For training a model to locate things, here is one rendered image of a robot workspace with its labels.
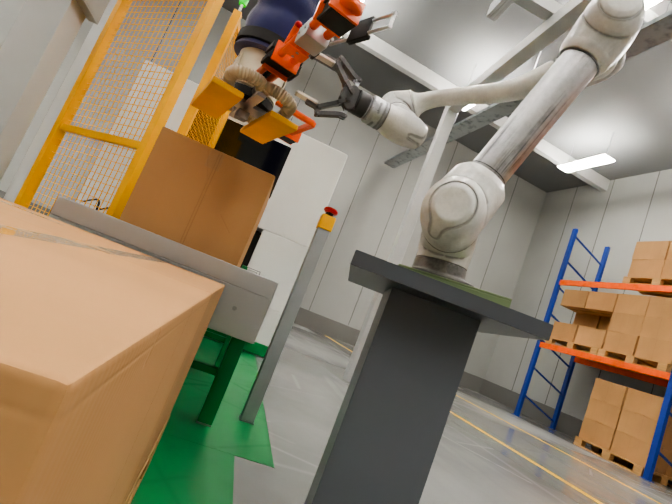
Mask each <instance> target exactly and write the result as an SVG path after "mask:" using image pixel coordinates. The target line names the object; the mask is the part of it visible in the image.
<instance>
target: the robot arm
mask: <svg viewBox="0 0 672 504"><path fill-rule="evenodd" d="M644 16H645V1H644V0H592V1H591V2H590V3H589V4H588V6H587V7H586V9H585V11H584V12H583V14H581V15H580V17H579V18H578V20H577V21H576V23H575V25H574V26H573V28H572V29H571V31H570V32H569V34H568V35H567V37H566V38H565V40H564V41H563V43H562V45H561V47H560V50H559V57H558V58H556V59H553V60H551V61H548V62H547V63H545V64H543V65H541V66H539V67H537V68H535V69H533V70H531V71H529V72H527V73H525V74H523V75H521V76H518V77H516V78H513V79H510V80H506V81H502V82H496V83H490V84H482V85H473V86H465V87H457V88H448V89H440V90H434V91H429V92H423V93H415V92H413V91H411V90H406V91H391V92H388V93H387V94H385V95H384V96H383V97H382V98H380V97H378V96H376V95H375V96H373V97H372V96H371V95H370V94H368V93H366V92H365V91H363V90H360V89H359V88H358V86H359V84H360V83H361V82H362V78H360V77H359V76H358V75H357V74H356V73H355V72H354V70H353V69H352V67H351V66H350V65H349V63H348V62H347V61H346V59H345V58H344V56H343V55H340V56H339V57H338V58H337V59H335V58H334V57H332V56H330V55H329V54H326V55H324V54H322V53H320V55H318V56H317V57H316V59H318V60H320V61H322V62H323V63H325V64H327V65H328V66H330V67H333V66H334V67H335V70H336V72H337V74H338V76H339V78H340V81H341V83H342V87H343V88H342V90H341V93H340V95H339V97H338V100H335V101H330V102H325V103H321V104H318V101H317V100H315V99H314V98H312V97H310V96H308V95H306V94H305V93H303V92H301V91H299V90H297V91H296V93H295V96H297V97H299V98H300V99H302V100H304V101H305V104H306V105H308V106H309V107H311V108H313V109H314V116H315V117H326V118H339V119H341V120H345V119H346V118H347V112H350V113H351V114H353V115H355V116H357V117H359V118H361V121H362V122H363V123H364V124H366V125H368V126H370V127H372V128H373V129H375V130H377V131H378V132H379V133H380V134H381V135H382V136H384V137H385V138H387V139H388V140H390V141H392V142H393V143H395V144H397V145H400V146H402V147H405V148H410V149H416V148H418V147H419V146H420V145H422V143H423V142H424V141H425V139H426V136H427V133H428V128H427V126H426V125H425V124H424V122H423V121H422V120H421V119H420V118H419V116H420V115H421V114H422V113H423V112H424V111H426V110H429V109H432V108H436V107H441V106H457V105H481V104H496V103H504V102H511V101H517V100H523V99H524V100H523V101H522V102H521V103H520V105H519V106H518V107H517V108H516V110H515V111H514V112H513V113H512V114H511V116H510V117H509V118H508V119H507V120H506V122H505V123H504V124H503V125H502V126H501V128H500V129H499V130H498V131H497V132H496V134H495V135H494V136H493V137H492V139H491V140H490V141H489V142H488V143H487V145H486V146H485V147H484V148H483V149H482V151H481V152H480V153H479V154H478V155H477V157H476V158H475V159H474V160H473V161H472V162H464V163H460V164H457V165H456V166H455V167H454V168H453V169H452V170H451V171H450V172H449V173H448V174H447V175H445V176H444V177H443V178H442V179H441V180H440V181H438V182H437V183H435V184H434V185H433V186H432V187H431V188H430V189H429V190H428V192H427V193H426V195H425V196H424V199H423V201H422V204H421V210H420V223H421V228H422V231H421V236H420V242H419V246H418V251H417V255H416V258H415V261H414V263H413V266H412V268H415V269H418V270H421V271H425V272H428V273H431V274H434V275H437V276H440V277H444V278H447V279H450V280H453V281H456V282H459V283H463V284H466V285H469V286H472V287H475V286H474V285H472V284H470V283H468V282H466V281H465V278H466V272H467V269H468V266H469V263H470V261H471V258H472V255H473V253H474V250H475V246H476V243H477V240H478V236H479V234H480V232H481V230H482V229H484V228H485V227H486V225H487V224H488V222H489V221H490V219H491V218H492V217H493V215H494V214H495V213H496V211H497V210H498V208H499V207H500V206H501V204H502V203H503V201H504V199H505V190H504V185H505V183H506V182H507V181H508V180H509V179H510V177H511V176H512V175H513V174H514V172H515V171H516V170H517V169H518V168H519V166H520V165H521V164H522V163H523V162H524V160H525V159H526V158H527V157H528V156H529V154H530V153H531V152H532V151H533V150H534V148H535V147H536V146H537V145H538V144H539V142H540V141H541V140H542V139H543V138H544V136H545V135H546V134H547V133H548V131H549V130H550V129H551V128H552V127H553V125H554V124H555V123H556V122H557V121H558V119H559V118H560V117H561V116H562V115H563V113H564V112H565V111H566V110H567V109H568V107H569V106H570V105H571V104H572V103H573V101H574V100H575V99H576V98H577V97H578V95H579V94H580V93H581V92H582V90H583V89H584V88H586V87H590V86H592V85H595V84H598V83H600V82H603V81H605V80H606V79H608V78H610V77H611V76H613V75H614V74H616V73H617V72H618V71H619V70H621V68H622V67H623V65H624V63H625V59H626V53H625V52H626V51H627V50H628V49H629V47H630V46H631V44H632V43H633V41H634V39H635V38H636V36H637V34H638V32H639V31H640V29H641V27H642V24H643V21H644ZM343 69H344V70H343ZM344 71H345V72H346V73H347V75H348V76H349V78H350V79H351V80H352V81H353V84H354V85H351V83H350V81H349V80H348V79H347V76H346V74H345V72H344ZM339 106H342V108H343V110H344V111H341V112H339V111H320V110H323V109H327V108H332V107H339Z"/></svg>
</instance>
